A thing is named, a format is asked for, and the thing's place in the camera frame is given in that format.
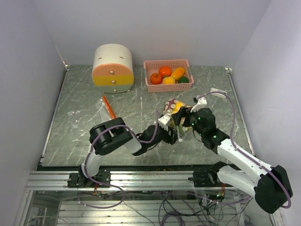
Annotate fake yellow orange mango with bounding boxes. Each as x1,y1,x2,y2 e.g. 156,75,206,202
171,67,186,81

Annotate fake dark green avocado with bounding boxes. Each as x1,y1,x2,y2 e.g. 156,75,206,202
178,76,190,83

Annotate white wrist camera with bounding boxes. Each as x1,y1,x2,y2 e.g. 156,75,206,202
158,114,171,131
190,97,207,113

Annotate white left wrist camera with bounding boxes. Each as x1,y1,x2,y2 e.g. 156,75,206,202
158,114,171,131

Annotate clear red-zip bag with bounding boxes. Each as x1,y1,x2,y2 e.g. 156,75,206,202
68,97,111,142

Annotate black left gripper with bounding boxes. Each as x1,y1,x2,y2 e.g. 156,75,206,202
147,125,182,149

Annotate white plastic clip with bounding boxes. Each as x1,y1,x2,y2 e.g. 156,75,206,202
210,88,227,98

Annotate fake red orange tomato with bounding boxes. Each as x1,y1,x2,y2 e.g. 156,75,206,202
150,73,163,85

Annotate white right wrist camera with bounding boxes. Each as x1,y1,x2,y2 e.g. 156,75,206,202
190,97,207,113

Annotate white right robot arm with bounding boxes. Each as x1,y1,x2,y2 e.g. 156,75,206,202
172,107,293,214

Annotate fake yellow peach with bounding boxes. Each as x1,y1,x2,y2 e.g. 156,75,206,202
162,76,176,85

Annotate aluminium rail frame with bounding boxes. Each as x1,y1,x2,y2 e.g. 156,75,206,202
23,164,278,226

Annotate fake yellow lemon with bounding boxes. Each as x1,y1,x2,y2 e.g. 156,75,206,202
170,100,186,114

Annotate round pastel mini drawer cabinet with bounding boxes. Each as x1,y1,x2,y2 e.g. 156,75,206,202
92,44,134,94

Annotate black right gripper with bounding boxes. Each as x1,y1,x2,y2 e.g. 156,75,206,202
172,105,205,137

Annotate pink perforated plastic basket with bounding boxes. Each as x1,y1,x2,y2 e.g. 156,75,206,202
143,59,194,93

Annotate clear white-slider zip bag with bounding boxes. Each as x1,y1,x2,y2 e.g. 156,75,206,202
163,98,189,142

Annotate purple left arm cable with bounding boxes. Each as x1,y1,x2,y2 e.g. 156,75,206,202
84,109,159,208

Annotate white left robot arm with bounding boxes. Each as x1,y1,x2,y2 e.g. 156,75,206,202
77,116,178,187

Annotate tangled floor cables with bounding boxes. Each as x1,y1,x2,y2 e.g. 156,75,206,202
77,183,254,226

